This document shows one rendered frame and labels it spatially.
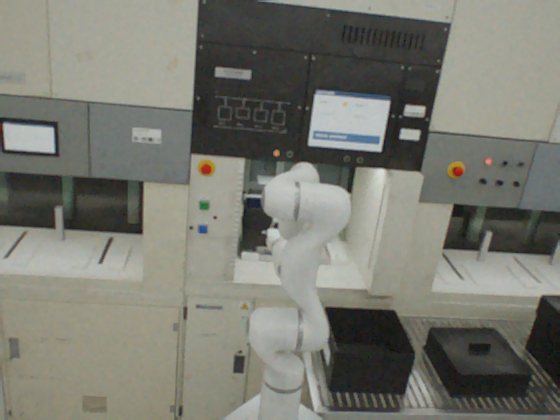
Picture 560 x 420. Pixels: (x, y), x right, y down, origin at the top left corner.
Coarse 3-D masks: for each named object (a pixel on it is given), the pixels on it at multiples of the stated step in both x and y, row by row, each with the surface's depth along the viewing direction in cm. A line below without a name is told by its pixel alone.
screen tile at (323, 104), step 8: (320, 104) 201; (328, 104) 201; (336, 104) 201; (344, 112) 203; (320, 120) 203; (328, 120) 203; (336, 120) 204; (344, 120) 204; (336, 128) 205; (344, 128) 205
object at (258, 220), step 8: (264, 176) 246; (272, 176) 248; (264, 184) 239; (248, 200) 256; (248, 208) 236; (256, 208) 237; (248, 216) 238; (256, 216) 238; (264, 216) 238; (248, 224) 239; (256, 224) 240; (264, 224) 240; (248, 232) 241; (256, 232) 241; (248, 240) 242; (256, 240) 243; (264, 240) 243
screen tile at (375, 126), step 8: (360, 104) 202; (368, 104) 202; (376, 104) 203; (384, 104) 203; (352, 112) 203; (360, 112) 203; (368, 112) 203; (376, 112) 204; (384, 112) 204; (352, 120) 204; (360, 120) 204; (368, 120) 205; (376, 120) 205; (352, 128) 205; (360, 128) 206; (368, 128) 206; (376, 128) 206
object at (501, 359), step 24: (432, 336) 210; (456, 336) 209; (480, 336) 211; (432, 360) 209; (456, 360) 195; (480, 360) 197; (504, 360) 198; (456, 384) 190; (480, 384) 191; (504, 384) 193; (528, 384) 194
